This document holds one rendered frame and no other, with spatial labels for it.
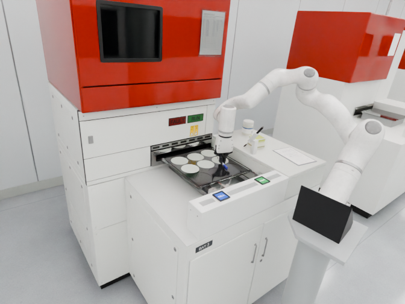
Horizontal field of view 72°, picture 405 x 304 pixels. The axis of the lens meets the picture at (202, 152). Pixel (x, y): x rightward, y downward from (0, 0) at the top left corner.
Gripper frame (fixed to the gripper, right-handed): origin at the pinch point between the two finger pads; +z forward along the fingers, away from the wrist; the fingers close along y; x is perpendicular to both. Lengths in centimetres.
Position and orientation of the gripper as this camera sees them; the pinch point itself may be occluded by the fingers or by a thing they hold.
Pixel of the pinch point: (222, 160)
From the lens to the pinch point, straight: 160.1
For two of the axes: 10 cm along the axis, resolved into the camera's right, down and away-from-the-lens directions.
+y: -9.4, 0.8, -3.4
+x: 3.4, 4.2, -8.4
